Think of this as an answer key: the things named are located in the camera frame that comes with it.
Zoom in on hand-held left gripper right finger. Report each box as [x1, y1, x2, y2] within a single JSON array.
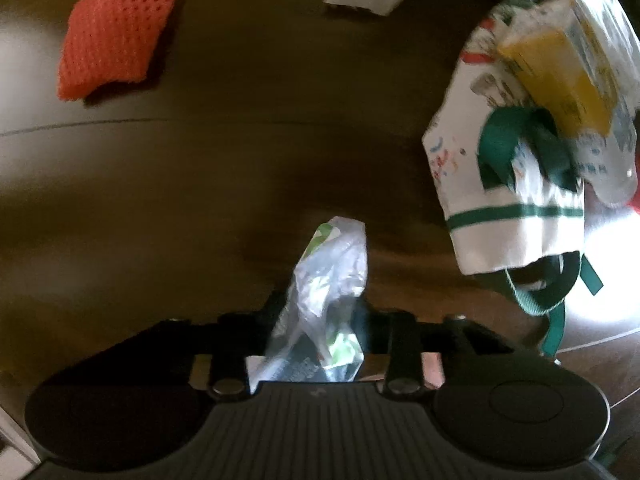
[[356, 298, 502, 403]]

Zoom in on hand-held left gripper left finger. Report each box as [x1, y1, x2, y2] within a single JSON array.
[[159, 289, 292, 403]]

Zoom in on clear plastic wrapper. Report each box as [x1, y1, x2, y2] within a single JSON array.
[[247, 216, 369, 394]]

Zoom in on white printed tote bag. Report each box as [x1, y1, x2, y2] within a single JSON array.
[[421, 0, 640, 361]]

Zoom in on yellow cardboard box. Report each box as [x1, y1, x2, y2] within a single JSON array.
[[496, 0, 624, 137]]

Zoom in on orange foam fruit net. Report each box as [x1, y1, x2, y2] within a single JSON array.
[[57, 0, 185, 102]]

